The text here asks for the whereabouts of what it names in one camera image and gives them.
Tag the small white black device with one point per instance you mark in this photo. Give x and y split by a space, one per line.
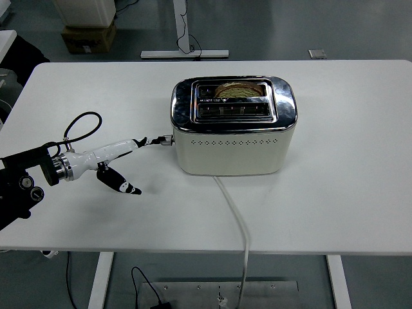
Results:
50 253

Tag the brown cardboard box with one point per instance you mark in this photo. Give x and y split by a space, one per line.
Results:
88 40

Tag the brown bread slice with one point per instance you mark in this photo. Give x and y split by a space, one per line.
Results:
238 90

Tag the grey square floor plate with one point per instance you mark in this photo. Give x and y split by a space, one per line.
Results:
317 54

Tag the white background table base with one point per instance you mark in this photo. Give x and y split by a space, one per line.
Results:
185 54

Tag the grey toaster lever knob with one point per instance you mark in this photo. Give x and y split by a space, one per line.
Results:
168 140

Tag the white side table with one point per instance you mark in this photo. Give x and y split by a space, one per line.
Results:
6 45

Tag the black bulky object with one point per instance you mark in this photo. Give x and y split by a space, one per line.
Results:
25 54

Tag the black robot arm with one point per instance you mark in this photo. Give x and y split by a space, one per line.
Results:
19 174

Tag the cream chrome two-slot toaster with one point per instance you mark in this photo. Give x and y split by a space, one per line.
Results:
231 154

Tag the grey metal plate with screws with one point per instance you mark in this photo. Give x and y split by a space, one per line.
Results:
270 296

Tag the white table leg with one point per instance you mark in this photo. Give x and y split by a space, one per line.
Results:
338 280
101 280

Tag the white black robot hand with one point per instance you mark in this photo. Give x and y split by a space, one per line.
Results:
99 153

